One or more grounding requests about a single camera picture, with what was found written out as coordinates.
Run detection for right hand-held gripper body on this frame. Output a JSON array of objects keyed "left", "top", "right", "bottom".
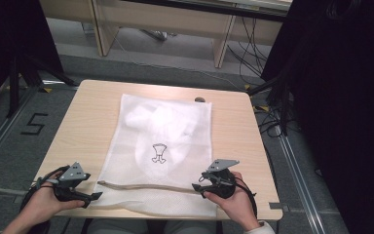
[{"left": 199, "top": 158, "right": 241, "bottom": 200}]

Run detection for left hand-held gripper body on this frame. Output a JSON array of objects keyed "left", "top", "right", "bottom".
[{"left": 36, "top": 161, "right": 92, "bottom": 203}]

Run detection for white mesh laundry bag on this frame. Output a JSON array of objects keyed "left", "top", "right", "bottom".
[{"left": 90, "top": 93, "right": 218, "bottom": 218}]

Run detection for person's right hand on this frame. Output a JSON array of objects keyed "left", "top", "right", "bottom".
[{"left": 204, "top": 171, "right": 261, "bottom": 231}]

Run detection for person's left hand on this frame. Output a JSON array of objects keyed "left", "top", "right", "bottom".
[{"left": 19, "top": 171, "right": 86, "bottom": 226}]

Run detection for person's legs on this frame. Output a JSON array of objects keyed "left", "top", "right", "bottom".
[{"left": 86, "top": 217, "right": 220, "bottom": 234}]

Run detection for white garment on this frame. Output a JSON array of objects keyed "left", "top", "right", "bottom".
[{"left": 124, "top": 99, "right": 194, "bottom": 172}]

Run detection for black metal stand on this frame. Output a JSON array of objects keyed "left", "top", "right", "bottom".
[
  {"left": 246, "top": 72, "right": 295, "bottom": 137},
  {"left": 5, "top": 53, "right": 79, "bottom": 119}
]

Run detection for black curtain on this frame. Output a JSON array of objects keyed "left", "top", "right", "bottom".
[
  {"left": 0, "top": 0, "right": 65, "bottom": 110},
  {"left": 260, "top": 0, "right": 374, "bottom": 234}
]

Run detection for grey power strip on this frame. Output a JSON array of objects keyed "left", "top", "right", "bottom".
[{"left": 138, "top": 28, "right": 178, "bottom": 43}]

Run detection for beige wooden desk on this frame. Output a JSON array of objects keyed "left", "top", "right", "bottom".
[{"left": 38, "top": 0, "right": 294, "bottom": 69}]

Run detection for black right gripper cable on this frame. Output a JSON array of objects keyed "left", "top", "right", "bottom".
[{"left": 234, "top": 176, "right": 259, "bottom": 219}]

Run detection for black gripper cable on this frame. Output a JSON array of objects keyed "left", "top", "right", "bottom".
[
  {"left": 19, "top": 165, "right": 71, "bottom": 215},
  {"left": 234, "top": 176, "right": 259, "bottom": 219}
]

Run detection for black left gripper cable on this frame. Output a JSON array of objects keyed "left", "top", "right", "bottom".
[{"left": 19, "top": 165, "right": 71, "bottom": 215}]

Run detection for metal floor rail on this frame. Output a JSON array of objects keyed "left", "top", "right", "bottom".
[
  {"left": 272, "top": 125, "right": 327, "bottom": 234},
  {"left": 0, "top": 85, "right": 42, "bottom": 176}
]

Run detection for bundle of black cables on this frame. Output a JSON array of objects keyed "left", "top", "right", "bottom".
[{"left": 225, "top": 16, "right": 271, "bottom": 86}]

